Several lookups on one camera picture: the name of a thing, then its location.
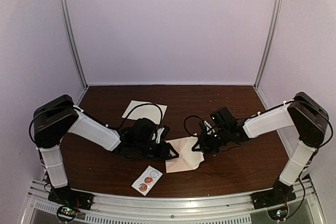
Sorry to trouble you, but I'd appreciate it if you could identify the cream spare paper sheet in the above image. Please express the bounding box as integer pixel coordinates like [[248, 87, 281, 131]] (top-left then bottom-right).
[[122, 100, 161, 125]]

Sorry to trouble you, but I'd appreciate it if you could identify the cream envelope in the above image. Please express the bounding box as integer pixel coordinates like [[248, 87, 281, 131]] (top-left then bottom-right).
[[165, 133, 205, 174]]

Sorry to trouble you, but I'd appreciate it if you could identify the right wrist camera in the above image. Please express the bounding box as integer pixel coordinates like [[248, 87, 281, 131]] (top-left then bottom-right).
[[199, 120, 215, 135]]

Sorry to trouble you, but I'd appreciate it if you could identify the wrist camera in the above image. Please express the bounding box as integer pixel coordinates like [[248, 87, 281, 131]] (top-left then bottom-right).
[[199, 120, 215, 135], [152, 126, 170, 144]]

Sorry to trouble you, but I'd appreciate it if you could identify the cream letter paper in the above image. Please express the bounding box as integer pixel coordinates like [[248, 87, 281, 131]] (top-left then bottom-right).
[[168, 137, 197, 163]]

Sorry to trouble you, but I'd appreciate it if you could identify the aluminium frame post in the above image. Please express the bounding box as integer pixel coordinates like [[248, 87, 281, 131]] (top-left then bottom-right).
[[254, 0, 283, 90], [60, 0, 88, 89]]

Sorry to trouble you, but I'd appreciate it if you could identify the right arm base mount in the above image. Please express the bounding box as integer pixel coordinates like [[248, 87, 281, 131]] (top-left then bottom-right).
[[251, 179, 296, 221]]

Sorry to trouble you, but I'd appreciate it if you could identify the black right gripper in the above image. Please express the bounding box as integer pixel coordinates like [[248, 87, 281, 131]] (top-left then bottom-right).
[[192, 127, 230, 154]]

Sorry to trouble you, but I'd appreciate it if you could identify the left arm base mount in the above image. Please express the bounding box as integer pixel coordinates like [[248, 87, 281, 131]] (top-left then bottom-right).
[[48, 185, 93, 223]]

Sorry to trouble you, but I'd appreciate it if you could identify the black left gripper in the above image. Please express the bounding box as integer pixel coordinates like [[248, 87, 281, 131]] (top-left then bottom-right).
[[134, 140, 179, 162]]

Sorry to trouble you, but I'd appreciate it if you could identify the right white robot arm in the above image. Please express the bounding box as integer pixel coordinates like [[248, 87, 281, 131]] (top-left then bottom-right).
[[192, 92, 333, 204]]

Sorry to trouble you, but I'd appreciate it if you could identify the front aluminium rail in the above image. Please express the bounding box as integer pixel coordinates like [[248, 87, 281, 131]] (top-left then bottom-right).
[[19, 178, 326, 223]]

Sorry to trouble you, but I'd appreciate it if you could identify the left aluminium frame post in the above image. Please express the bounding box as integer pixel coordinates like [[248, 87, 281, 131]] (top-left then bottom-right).
[[60, 0, 88, 89]]

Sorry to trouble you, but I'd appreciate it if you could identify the right black camera cable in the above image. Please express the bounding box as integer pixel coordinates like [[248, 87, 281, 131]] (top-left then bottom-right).
[[183, 115, 203, 138]]

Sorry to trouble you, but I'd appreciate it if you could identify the sticker sheet with seals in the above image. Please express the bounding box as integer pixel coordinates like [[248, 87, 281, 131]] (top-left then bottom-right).
[[132, 166, 163, 196]]

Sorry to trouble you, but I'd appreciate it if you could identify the left black camera cable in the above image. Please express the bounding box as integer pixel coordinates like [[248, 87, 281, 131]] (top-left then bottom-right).
[[119, 102, 163, 130]]

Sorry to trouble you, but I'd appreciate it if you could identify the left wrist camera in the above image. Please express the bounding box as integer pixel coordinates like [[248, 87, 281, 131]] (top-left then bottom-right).
[[152, 126, 170, 144]]

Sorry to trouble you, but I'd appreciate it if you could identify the black camera cable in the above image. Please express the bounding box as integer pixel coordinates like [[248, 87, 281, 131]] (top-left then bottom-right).
[[119, 102, 163, 130], [183, 115, 203, 138]]

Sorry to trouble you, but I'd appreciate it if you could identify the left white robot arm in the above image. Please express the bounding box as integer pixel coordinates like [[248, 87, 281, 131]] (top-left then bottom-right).
[[28, 94, 179, 205]]

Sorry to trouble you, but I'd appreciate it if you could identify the right aluminium frame post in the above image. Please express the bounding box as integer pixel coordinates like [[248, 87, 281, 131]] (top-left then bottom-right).
[[254, 0, 283, 90]]

